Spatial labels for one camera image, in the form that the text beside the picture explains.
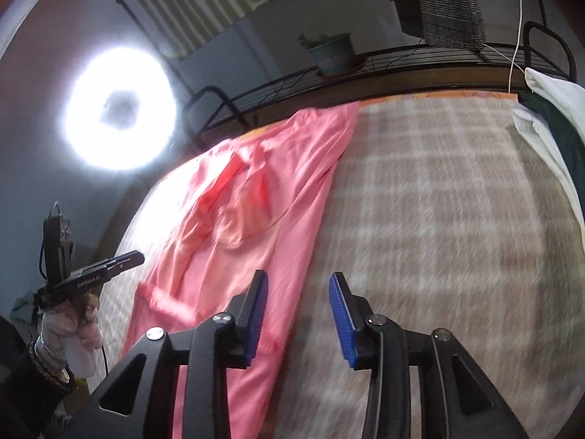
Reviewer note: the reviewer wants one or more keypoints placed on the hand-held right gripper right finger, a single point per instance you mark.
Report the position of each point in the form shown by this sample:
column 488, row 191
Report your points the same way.
column 340, row 324

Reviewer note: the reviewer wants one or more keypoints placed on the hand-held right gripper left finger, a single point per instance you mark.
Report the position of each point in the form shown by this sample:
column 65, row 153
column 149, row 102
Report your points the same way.
column 256, row 320

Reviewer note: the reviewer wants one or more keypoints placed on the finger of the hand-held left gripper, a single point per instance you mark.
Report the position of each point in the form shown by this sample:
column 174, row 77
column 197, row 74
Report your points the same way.
column 123, row 263

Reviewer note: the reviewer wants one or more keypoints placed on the pink t-shirt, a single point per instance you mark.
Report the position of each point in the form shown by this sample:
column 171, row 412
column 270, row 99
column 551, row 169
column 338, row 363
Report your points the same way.
column 237, row 192

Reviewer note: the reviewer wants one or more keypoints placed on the person's left forearm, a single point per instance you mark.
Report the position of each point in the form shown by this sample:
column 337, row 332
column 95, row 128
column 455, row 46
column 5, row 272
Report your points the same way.
column 27, row 402

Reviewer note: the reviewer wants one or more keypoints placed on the black metal clothes rack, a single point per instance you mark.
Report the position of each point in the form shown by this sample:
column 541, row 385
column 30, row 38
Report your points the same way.
column 411, row 61

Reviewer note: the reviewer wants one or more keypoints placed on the stack of folded clothes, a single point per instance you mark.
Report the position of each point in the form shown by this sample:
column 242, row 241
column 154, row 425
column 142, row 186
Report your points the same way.
column 557, row 114

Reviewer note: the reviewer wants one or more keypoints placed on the person's left hand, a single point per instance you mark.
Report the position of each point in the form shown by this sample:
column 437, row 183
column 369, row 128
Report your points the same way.
column 68, row 329

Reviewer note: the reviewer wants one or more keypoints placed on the beige plaid blanket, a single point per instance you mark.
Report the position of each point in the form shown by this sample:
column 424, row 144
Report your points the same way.
column 434, row 215

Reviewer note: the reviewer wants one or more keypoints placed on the potted plant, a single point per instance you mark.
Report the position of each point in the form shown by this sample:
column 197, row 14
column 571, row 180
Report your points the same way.
column 331, row 55

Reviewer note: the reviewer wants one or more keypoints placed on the grey plaid coat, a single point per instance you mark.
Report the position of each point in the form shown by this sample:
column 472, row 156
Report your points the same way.
column 448, row 4

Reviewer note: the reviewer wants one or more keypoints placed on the green striped wall hanging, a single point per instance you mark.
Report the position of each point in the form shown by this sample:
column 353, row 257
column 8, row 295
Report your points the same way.
column 183, row 4

